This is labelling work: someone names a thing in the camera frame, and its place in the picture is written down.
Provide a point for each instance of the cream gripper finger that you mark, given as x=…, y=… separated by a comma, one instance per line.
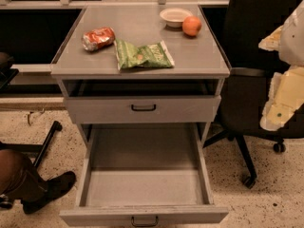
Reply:
x=286, y=96
x=272, y=41

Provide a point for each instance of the green jalapeno chip bag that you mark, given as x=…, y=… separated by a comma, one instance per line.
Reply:
x=149, y=56

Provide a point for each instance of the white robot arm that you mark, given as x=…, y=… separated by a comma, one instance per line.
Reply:
x=291, y=49

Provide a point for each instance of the closed grey upper drawer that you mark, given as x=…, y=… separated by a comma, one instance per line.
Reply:
x=136, y=110

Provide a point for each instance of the open grey lower drawer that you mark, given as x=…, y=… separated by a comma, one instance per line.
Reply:
x=144, y=175

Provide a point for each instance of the grey drawer cabinet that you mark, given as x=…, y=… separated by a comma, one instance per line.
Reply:
x=200, y=68

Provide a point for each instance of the black office chair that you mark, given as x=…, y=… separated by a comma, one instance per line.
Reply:
x=239, y=27

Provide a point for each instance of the orange fruit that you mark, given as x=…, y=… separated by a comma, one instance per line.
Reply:
x=191, y=25

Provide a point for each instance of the white paper bowl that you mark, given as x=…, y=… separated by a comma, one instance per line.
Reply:
x=174, y=17

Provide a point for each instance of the crushed orange soda can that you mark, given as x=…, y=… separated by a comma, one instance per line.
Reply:
x=98, y=38

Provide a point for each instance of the black chair base leg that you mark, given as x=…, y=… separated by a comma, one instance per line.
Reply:
x=39, y=149

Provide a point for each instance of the person's leg with boot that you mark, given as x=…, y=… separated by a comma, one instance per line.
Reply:
x=20, y=180

